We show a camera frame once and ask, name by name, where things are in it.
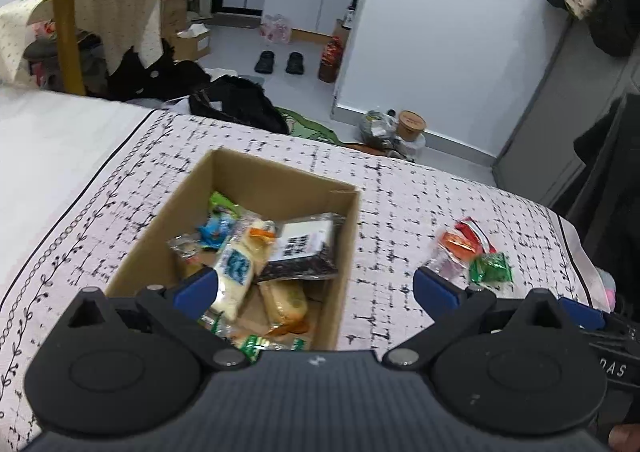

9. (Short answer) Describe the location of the black coat on chair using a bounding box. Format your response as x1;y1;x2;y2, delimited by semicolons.
551;94;639;322

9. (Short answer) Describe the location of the left black slipper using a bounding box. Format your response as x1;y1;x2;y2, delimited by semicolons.
254;50;276;74

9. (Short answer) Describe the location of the white black rice cake packet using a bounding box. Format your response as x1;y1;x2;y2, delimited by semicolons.
257;212;345;282

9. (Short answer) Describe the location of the brown cardboard box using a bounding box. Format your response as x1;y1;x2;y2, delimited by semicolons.
106;149;359;350

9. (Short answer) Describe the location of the black clothes pile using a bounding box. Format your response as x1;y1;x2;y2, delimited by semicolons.
105;39;212;102

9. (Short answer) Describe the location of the blue candy packet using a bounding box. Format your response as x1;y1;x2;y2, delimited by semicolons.
196;213;236;250

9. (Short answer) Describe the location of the pink plastic bag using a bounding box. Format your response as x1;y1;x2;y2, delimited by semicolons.
259;14;292;44

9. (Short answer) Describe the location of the orange biscuit stick packet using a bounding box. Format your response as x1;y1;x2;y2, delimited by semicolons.
248;227;277;245

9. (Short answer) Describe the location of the spray bottle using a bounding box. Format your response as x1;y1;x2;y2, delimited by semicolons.
342;0;359;30

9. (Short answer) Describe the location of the yellow leg side table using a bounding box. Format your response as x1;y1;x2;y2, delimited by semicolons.
43;0;86;96

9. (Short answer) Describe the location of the right hand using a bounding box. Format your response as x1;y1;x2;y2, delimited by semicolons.
608;424;640;452

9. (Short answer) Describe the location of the patterned white bed cloth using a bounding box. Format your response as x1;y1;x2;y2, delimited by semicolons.
0;108;601;452

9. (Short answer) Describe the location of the green cookie packet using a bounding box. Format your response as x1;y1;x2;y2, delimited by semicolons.
258;281;309;336

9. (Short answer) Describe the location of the dotted cream tablecloth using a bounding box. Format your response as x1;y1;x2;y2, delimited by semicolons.
1;0;163;83

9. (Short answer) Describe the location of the green floor mat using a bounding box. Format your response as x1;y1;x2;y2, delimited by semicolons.
278;107;343;146

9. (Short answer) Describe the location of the bright green snack packet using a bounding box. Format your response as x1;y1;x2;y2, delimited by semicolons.
208;192;243;219

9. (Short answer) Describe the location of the pink grey plush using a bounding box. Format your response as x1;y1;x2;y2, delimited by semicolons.
596;268;616;312

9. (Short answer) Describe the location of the orange jelly packet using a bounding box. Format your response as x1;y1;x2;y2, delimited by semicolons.
438;231;482;262

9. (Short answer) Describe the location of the small cardboard box on floor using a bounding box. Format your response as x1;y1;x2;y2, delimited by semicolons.
172;22;210;62

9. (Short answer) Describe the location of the black backpack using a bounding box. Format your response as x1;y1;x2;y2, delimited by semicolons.
189;74;290;135

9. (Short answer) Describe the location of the white blue bread packet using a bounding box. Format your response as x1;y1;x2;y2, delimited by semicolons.
210;216;276;322

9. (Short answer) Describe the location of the silver black snack bar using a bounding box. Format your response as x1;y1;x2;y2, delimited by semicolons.
167;234;203;279

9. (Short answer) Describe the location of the red snack packet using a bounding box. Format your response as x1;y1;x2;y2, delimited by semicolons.
454;217;497;255

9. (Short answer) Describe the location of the dark green snack packet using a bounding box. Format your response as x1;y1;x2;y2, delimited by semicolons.
469;253;512;284

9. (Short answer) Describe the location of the black slipper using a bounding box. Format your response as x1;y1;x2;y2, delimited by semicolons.
254;50;276;74
285;52;305;76

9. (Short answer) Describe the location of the right black slipper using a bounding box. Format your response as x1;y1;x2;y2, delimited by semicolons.
285;52;305;76

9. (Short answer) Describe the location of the grey door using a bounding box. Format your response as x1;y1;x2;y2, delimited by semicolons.
492;22;639;206

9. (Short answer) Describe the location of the purple snack packet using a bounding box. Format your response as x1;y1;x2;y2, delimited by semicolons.
424;245;468;282

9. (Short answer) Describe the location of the dark red bottle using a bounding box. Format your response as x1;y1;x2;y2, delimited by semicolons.
318;36;344;83

